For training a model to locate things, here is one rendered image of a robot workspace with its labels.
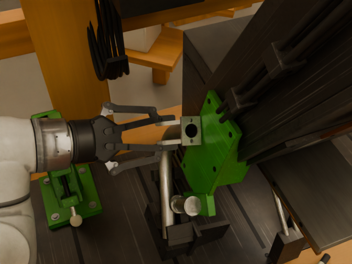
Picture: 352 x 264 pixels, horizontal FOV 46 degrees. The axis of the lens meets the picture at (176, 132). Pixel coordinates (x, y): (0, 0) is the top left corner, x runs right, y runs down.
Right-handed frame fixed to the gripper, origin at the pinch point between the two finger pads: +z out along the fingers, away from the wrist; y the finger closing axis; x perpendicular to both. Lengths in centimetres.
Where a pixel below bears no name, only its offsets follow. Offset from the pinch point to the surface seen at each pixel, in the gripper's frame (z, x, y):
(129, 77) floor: 58, 185, 33
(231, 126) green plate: 4.3, -12.7, 0.4
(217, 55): 12.6, 3.2, 15.0
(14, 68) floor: -8, 224, 46
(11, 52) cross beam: -25.6, 29.7, 20.8
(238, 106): 0.1, -21.3, 3.4
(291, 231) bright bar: 22.4, -4.2, -22.7
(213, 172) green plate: 4.3, -5.4, -7.9
